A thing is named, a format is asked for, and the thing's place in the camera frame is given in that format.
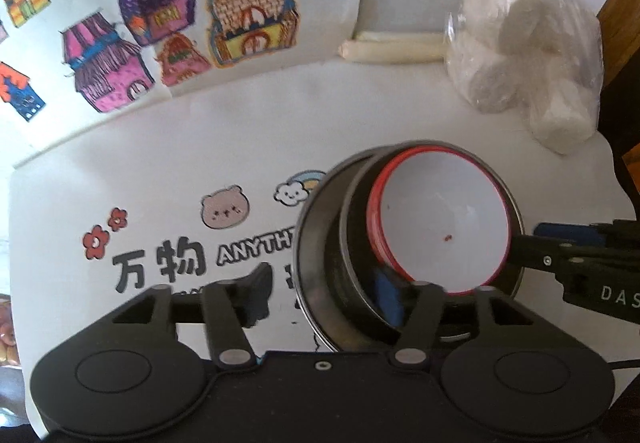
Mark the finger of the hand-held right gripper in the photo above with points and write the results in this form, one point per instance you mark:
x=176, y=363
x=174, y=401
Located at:
x=565, y=232
x=540, y=253

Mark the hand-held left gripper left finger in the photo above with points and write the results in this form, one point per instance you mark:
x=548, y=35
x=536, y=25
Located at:
x=257, y=295

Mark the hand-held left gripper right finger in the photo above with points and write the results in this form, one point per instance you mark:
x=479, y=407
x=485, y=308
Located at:
x=389, y=298

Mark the white printed tablecloth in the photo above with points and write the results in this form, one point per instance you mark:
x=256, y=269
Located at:
x=150, y=183

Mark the clear bag of white rolls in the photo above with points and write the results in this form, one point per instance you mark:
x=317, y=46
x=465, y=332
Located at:
x=525, y=53

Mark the white rice cake stick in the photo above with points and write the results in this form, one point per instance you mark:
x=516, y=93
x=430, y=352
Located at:
x=395, y=51
x=400, y=36

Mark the coloured houses drawing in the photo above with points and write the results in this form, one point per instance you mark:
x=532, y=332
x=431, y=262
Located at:
x=175, y=23

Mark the brown wooden frame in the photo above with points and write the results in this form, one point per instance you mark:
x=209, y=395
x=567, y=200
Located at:
x=622, y=18

